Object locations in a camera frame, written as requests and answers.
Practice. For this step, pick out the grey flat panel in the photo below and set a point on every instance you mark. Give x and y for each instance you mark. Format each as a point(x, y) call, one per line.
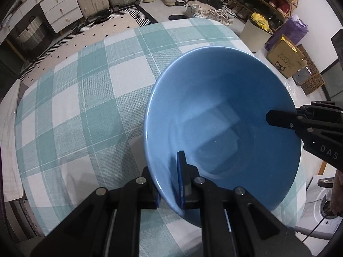
point(302, 76)

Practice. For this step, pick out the beige upholstered seat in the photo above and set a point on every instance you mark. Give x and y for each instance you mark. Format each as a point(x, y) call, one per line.
point(8, 139)

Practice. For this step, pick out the wooden shoe rack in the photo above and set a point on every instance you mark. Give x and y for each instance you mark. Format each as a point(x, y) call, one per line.
point(294, 3)

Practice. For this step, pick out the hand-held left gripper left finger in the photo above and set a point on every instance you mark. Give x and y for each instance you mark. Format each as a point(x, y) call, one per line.
point(150, 192)

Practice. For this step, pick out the patterned floor rug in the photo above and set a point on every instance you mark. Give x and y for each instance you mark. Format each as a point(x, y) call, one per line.
point(107, 26)

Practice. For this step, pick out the blue bowl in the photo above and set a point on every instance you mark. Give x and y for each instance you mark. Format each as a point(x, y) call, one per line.
point(214, 112)

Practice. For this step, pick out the white drawer unit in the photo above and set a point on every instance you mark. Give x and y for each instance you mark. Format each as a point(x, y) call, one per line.
point(63, 8)

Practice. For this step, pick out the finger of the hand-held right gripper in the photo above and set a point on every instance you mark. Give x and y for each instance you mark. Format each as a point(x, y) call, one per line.
point(281, 119)
point(327, 111)

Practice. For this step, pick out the loose shoes pile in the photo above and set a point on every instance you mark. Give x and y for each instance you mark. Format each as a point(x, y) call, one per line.
point(214, 13)

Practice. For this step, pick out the brown patterned board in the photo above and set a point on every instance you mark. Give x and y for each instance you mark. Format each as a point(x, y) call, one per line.
point(313, 83)

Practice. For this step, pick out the yellow plastic bag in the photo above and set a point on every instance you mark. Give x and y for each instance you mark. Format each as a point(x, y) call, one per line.
point(260, 21)

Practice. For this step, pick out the white trash bin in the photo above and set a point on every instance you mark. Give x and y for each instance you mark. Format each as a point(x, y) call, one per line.
point(252, 37)

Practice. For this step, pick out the brown cardboard box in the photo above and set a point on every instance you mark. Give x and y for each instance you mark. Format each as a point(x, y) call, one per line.
point(284, 56)

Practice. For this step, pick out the black slipper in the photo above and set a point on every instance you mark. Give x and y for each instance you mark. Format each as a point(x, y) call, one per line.
point(177, 17)

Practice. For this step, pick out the purple bag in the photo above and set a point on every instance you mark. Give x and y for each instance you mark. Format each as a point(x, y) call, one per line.
point(294, 29)

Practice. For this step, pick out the white washing machine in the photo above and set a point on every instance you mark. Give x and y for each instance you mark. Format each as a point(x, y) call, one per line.
point(316, 206)

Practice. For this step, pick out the teal checked tablecloth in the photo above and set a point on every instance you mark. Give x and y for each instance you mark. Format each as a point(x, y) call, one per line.
point(80, 99)

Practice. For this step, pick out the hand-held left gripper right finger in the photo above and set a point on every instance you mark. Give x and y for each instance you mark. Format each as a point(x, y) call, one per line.
point(181, 176)

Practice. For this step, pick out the woven laundry basket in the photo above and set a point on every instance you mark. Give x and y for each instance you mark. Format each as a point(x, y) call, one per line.
point(32, 32)

